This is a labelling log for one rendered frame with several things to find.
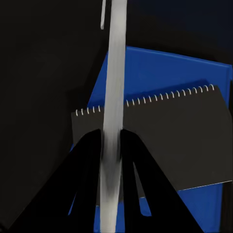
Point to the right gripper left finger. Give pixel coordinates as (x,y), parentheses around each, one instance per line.
(67,201)

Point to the pen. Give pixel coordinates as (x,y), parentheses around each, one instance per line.
(111,147)

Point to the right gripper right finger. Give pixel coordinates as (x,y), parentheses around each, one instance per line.
(169,213)

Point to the notebook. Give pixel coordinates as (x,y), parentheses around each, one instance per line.
(188,133)

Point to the folder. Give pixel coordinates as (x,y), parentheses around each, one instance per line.
(149,73)

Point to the desk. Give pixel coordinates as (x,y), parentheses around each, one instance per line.
(51,53)

